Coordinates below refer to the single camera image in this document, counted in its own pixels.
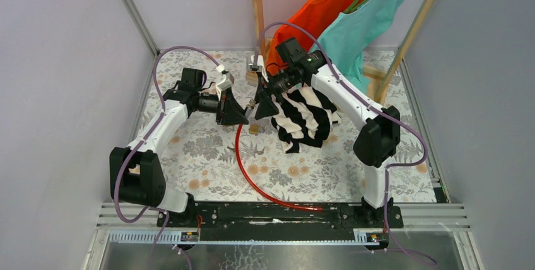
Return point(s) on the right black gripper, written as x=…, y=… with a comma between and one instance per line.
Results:
x=263, y=97

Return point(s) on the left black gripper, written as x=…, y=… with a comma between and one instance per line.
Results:
x=233, y=113

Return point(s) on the red cable lock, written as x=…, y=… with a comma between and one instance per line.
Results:
x=291, y=180

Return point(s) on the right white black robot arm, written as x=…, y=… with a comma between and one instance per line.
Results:
x=379, y=132

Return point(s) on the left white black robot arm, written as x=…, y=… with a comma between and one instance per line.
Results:
x=136, y=174

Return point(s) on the square brass padlock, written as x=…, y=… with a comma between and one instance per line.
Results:
x=254, y=129

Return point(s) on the floral table mat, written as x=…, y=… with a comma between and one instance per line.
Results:
x=200, y=157

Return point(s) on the black white striped cloth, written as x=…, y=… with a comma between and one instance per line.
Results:
x=305, y=117

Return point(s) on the orange t-shirt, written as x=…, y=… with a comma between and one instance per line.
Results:
x=314, y=16

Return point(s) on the teal t-shirt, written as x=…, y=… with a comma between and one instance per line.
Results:
x=349, y=34

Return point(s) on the wooden clothes rack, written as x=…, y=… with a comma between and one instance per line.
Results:
x=380, y=79

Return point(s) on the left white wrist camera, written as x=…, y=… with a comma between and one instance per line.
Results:
x=226, y=80

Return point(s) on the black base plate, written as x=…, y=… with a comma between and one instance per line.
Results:
x=259, y=221

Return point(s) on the aluminium rail frame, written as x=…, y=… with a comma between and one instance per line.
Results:
x=434, y=236

